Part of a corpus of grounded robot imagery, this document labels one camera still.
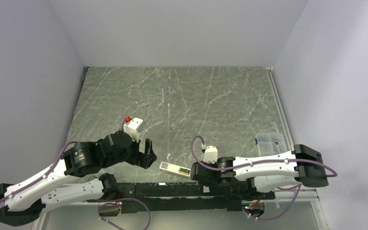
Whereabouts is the white remote control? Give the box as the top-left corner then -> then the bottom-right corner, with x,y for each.
159,161 -> 191,178

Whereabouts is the white battery cover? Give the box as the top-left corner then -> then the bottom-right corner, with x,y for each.
203,186 -> 210,193

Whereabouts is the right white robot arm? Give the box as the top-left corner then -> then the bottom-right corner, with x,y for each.
190,144 -> 329,199

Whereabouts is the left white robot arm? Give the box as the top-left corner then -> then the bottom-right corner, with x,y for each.
0,131 -> 157,227

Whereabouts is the clear plastic box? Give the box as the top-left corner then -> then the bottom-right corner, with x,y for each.
255,133 -> 288,157

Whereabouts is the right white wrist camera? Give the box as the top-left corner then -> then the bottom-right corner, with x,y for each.
203,146 -> 218,164

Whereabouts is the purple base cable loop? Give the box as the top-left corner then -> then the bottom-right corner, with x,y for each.
97,197 -> 153,230

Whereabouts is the aluminium rail right edge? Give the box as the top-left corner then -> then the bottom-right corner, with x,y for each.
265,67 -> 294,150

